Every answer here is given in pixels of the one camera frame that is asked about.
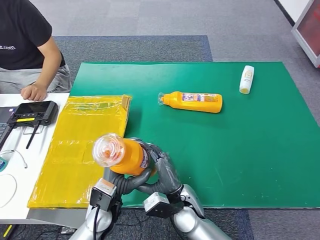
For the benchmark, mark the red panel with white frame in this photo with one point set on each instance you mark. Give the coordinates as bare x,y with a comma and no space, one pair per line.
309,30

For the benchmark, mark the green table mat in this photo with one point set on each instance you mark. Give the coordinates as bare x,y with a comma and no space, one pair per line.
225,149

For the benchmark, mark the person's hand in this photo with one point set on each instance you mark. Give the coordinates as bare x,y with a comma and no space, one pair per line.
33,92

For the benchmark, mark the small teal device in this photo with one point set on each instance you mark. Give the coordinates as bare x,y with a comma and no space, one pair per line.
1,164

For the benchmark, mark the yellow taped cardboard sheet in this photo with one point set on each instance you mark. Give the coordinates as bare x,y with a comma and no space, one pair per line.
72,132

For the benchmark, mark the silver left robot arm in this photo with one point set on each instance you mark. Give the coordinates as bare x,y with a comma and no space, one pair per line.
87,225

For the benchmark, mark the person's forearm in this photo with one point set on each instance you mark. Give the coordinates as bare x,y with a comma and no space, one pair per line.
50,61

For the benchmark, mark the black remote controller with screen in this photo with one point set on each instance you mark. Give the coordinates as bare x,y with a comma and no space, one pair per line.
32,112

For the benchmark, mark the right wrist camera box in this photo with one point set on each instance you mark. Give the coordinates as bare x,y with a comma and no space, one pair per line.
156,203

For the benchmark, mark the person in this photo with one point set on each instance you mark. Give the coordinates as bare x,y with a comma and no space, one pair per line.
20,33

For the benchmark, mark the orange detergent bottle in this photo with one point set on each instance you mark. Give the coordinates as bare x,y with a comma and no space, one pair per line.
197,103
130,155

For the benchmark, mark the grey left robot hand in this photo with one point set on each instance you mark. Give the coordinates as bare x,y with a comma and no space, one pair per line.
124,184

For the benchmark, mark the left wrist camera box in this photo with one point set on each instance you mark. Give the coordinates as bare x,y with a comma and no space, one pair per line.
103,193

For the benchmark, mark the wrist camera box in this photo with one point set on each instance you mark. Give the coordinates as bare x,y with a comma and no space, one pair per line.
103,193
156,203

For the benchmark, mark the dark laptop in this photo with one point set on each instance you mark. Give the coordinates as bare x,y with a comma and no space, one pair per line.
4,115

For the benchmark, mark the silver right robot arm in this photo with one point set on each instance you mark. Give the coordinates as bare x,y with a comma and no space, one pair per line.
195,222

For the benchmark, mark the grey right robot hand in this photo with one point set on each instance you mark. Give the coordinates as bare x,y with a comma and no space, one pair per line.
167,175

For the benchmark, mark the small white bottle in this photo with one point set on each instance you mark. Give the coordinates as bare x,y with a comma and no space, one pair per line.
246,79

